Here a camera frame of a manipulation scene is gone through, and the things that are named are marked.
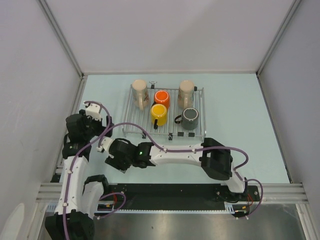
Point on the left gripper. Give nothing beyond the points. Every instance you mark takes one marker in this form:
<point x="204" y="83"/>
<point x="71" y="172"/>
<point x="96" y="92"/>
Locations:
<point x="87" y="119"/>

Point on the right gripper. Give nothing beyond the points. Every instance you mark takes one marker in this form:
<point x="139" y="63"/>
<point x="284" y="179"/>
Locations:
<point x="113" y="160"/>

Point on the yellow mug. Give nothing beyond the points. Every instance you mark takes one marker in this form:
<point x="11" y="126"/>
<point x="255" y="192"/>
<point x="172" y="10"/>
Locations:
<point x="158" y="114"/>

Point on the beige floral mug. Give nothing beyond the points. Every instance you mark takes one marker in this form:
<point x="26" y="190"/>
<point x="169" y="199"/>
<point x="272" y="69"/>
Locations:
<point x="140" y="94"/>

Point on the orange mug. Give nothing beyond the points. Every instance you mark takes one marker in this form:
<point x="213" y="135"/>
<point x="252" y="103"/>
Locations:
<point x="162" y="97"/>

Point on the dark grey mug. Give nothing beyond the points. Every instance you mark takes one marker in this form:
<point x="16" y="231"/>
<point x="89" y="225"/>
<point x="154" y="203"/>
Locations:
<point x="188" y="119"/>

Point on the beige patterned mug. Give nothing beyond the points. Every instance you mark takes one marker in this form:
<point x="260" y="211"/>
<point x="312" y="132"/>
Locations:
<point x="186" y="94"/>

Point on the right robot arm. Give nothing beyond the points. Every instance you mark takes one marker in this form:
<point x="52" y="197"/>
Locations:
<point x="213" y="157"/>

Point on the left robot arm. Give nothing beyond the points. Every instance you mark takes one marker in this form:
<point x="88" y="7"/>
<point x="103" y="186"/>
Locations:
<point x="73" y="217"/>

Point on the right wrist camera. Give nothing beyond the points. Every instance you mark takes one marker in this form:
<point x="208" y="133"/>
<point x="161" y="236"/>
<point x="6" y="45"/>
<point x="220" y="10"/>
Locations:
<point x="104" y="144"/>

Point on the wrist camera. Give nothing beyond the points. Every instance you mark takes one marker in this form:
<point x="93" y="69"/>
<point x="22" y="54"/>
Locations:
<point x="104" y="144"/>
<point x="93" y="110"/>

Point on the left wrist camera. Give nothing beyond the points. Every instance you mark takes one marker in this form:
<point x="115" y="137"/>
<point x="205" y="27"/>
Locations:
<point x="93" y="110"/>

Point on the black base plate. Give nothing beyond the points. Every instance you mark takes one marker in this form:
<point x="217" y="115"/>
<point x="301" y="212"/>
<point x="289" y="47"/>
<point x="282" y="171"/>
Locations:
<point x="165" y="196"/>

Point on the metal wire dish rack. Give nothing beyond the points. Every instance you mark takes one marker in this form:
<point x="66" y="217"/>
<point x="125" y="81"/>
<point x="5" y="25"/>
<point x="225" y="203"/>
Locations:
<point x="172" y="130"/>

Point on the slotted cable duct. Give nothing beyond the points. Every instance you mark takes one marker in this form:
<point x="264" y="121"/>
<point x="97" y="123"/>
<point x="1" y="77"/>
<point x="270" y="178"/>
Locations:
<point x="227" y="209"/>

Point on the aluminium frame rail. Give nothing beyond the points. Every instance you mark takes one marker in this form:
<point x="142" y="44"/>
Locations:
<point x="273" y="193"/>

